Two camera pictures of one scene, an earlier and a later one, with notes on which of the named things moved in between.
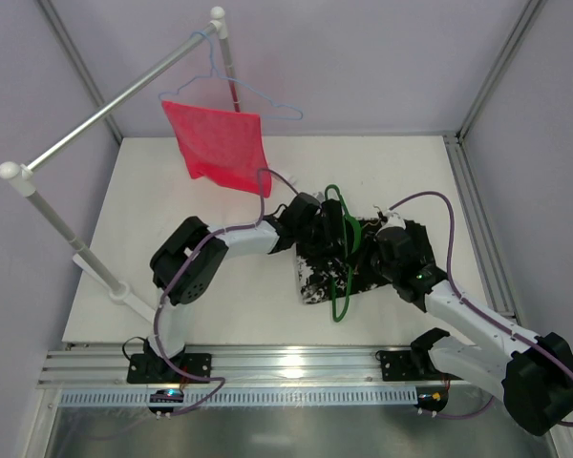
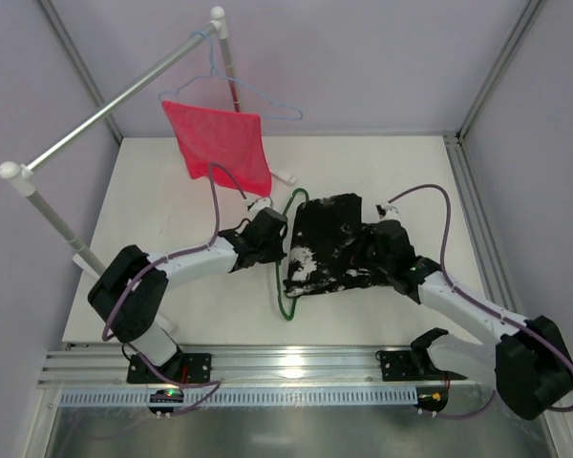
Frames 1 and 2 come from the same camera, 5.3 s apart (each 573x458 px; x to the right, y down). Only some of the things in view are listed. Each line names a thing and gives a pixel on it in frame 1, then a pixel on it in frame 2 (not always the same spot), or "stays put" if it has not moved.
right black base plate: [397, 365] stays put
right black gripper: [379, 260] stays put
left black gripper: [334, 221] -> [277, 236]
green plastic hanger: [357, 239] -> [307, 197]
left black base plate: [146, 369] stays put
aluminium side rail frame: [479, 226] stays put
